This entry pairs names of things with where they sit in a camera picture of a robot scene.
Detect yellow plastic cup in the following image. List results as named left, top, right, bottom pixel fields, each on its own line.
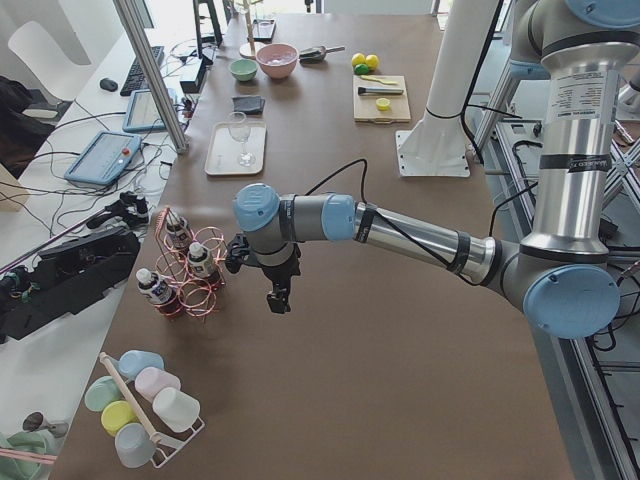
left=101, top=400, right=138, bottom=437

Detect green plastic cup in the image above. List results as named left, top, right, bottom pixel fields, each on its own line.
left=84, top=376, right=123, bottom=412

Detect bamboo cutting board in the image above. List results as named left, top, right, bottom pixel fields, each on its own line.
left=353, top=75, right=411, bottom=124

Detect white wire cup rack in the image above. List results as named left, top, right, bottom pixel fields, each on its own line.
left=98, top=352, right=205, bottom=469

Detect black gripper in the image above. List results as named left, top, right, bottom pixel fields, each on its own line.
left=259, top=243, right=301, bottom=313

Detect clear wine glass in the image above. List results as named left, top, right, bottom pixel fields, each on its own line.
left=227, top=111, right=255, bottom=167

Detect grey folded cloth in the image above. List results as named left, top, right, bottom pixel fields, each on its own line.
left=232, top=95, right=265, bottom=115

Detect blue teach pendant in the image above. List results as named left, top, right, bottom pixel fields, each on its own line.
left=122, top=89, right=166, bottom=134
left=64, top=131, right=141, bottom=186

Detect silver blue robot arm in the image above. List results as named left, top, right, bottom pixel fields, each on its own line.
left=225, top=1, right=639, bottom=339

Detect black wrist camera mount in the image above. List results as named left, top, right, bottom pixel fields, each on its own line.
left=224, top=233, right=251, bottom=274

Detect half lemon slice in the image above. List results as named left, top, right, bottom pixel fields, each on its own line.
left=376, top=98, right=391, bottom=111

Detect aluminium frame post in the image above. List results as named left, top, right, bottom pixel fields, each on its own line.
left=113, top=0, right=189, bottom=155

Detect grey plastic cup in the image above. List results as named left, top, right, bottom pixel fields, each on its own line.
left=115, top=423, right=155, bottom=468

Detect metal ice scoop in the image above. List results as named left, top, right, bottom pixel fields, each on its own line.
left=299, top=46, right=346, bottom=63

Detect yellow plastic knife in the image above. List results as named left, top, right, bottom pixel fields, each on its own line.
left=360, top=75, right=398, bottom=85

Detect blue plastic cup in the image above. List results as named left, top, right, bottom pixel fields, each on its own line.
left=118, top=350, right=164, bottom=380

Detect pink bowl with ice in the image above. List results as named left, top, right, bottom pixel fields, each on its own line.
left=256, top=43, right=299, bottom=80

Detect black keyboard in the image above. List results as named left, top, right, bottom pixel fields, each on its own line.
left=119, top=46, right=164, bottom=97

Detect black computer mouse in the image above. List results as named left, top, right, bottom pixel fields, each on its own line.
left=99, top=78, right=119, bottom=92

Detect tea bottle white cap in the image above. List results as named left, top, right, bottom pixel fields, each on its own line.
left=165, top=212, right=193, bottom=252
left=136, top=268, right=182, bottom=317
left=187, top=241, right=220, bottom=284

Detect blue teach pendant far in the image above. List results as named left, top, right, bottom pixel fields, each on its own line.
left=122, top=89, right=166, bottom=134

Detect cream rabbit tray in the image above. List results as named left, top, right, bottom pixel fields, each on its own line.
left=204, top=121, right=267, bottom=176

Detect pink plastic cup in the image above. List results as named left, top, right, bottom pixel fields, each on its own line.
left=134, top=367, right=181, bottom=403

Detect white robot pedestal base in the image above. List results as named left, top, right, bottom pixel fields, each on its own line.
left=396, top=0, right=502, bottom=178

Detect blue teach pendant near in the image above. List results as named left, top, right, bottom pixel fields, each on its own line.
left=64, top=131, right=141, bottom=186

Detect white plastic cup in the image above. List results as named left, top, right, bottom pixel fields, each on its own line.
left=152, top=387, right=201, bottom=433

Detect copper wire bottle basket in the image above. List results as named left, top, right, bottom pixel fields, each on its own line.
left=153, top=206, right=226, bottom=321

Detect steel muddler black tip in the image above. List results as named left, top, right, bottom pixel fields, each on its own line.
left=357, top=86, right=404, bottom=96

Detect black equipment case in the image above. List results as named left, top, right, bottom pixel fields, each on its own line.
left=1, top=227, right=140, bottom=342

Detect green bowl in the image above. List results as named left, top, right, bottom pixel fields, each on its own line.
left=229, top=58, right=258, bottom=82

